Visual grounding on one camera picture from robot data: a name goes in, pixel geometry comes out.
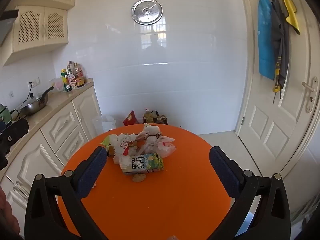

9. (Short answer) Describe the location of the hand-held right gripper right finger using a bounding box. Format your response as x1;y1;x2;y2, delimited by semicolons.
207;146;292;240

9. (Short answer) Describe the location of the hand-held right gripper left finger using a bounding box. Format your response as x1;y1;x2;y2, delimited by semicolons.
25;146;108;240

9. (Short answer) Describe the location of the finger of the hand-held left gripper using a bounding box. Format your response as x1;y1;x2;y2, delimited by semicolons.
0;152;9;171
0;118;29;155

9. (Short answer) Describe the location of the white tissue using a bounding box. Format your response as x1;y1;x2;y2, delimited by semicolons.
119;155;133;170

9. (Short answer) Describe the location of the green yellow milk carton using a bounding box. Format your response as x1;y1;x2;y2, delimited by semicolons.
122;153;164;176

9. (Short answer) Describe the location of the person's left hand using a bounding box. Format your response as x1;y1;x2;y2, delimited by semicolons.
0;187;20;232

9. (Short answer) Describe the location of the green kitchen appliance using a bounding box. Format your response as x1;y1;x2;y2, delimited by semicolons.
0;103;12;127

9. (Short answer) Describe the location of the white red label wrapper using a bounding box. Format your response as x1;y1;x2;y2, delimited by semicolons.
110;133;137;164

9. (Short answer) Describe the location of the cream kitchen base cabinet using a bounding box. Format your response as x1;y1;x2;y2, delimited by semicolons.
0;78;103;238

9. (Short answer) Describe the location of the white rice bag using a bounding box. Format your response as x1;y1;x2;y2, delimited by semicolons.
92;115;117;137

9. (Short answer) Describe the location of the clear pink plastic cup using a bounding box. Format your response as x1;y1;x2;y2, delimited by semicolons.
51;78;64;92

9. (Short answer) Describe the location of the red rice bag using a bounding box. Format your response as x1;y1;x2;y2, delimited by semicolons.
122;110;137;127

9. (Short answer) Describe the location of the white panel door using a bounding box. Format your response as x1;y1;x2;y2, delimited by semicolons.
236;0;320;179

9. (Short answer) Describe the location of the small dark bottle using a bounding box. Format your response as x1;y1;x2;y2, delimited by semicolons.
64;74;73;92

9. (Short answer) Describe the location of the white red label bottle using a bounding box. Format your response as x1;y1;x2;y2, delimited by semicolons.
67;65;77;90

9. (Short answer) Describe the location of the dark shopping bag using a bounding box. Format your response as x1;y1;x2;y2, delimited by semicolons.
150;110;168;125

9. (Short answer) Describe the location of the cream lattice door cabinet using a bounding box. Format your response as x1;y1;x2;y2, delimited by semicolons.
2;5;69;67

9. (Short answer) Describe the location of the blue apron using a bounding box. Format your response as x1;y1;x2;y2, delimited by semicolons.
257;0;276;80

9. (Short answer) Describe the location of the round metal lid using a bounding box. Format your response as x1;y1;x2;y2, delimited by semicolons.
131;0;163;25

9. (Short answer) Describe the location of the yellow cloth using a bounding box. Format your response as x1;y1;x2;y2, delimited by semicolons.
278;0;300;34

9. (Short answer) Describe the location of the steel wok black handle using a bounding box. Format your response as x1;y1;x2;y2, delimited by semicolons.
20;86;54;116

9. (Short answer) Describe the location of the metal door handle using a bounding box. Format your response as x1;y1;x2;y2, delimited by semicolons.
301;77;318;113

